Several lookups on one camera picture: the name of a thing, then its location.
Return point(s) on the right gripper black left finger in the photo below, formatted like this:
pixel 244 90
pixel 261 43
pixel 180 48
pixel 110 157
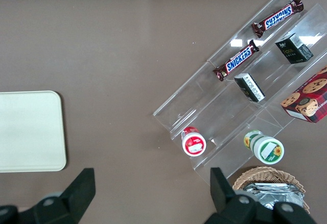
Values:
pixel 69 203

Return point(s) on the cream rectangular tray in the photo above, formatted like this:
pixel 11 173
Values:
pixel 30 132

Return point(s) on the green-lidded sunflower jar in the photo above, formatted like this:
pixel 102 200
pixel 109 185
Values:
pixel 268 151

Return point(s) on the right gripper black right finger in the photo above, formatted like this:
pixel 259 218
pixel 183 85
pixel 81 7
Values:
pixel 230 206

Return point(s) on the Snickers chocolate bar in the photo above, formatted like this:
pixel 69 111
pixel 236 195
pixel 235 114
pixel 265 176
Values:
pixel 277 17
pixel 237 60

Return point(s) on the aluminium foil tray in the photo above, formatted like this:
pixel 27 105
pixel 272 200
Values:
pixel 270 196

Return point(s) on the clear acrylic tiered shelf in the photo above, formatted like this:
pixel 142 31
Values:
pixel 194 91

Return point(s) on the light woven wicker basket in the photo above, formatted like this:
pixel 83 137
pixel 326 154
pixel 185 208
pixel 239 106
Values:
pixel 263 174

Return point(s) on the small black carton box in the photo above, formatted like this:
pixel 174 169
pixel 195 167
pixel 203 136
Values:
pixel 251 88
pixel 291 48

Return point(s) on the red-lidded small jar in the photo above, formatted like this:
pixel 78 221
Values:
pixel 194 143

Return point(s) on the red tartan cookie box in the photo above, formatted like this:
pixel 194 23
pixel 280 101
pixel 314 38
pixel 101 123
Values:
pixel 309 98

